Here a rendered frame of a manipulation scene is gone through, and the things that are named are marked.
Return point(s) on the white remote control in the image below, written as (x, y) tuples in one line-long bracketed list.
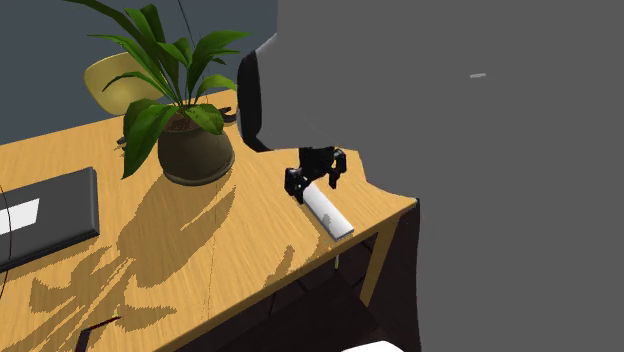
[(327, 213)]

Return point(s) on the dark grey laptop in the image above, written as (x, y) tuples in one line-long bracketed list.
[(58, 214)]

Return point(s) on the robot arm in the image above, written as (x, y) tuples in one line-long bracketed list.
[(463, 170)]

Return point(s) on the yellow chair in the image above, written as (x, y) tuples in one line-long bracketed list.
[(109, 92)]

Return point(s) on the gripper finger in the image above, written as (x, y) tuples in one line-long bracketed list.
[(294, 184), (338, 168)]

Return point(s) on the dark red thin rod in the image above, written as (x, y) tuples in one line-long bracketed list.
[(95, 329)]

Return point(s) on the wooden table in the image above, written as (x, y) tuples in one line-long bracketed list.
[(195, 273)]

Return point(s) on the green plant in brown pot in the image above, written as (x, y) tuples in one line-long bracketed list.
[(195, 151)]

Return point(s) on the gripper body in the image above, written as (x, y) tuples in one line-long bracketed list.
[(316, 162)]

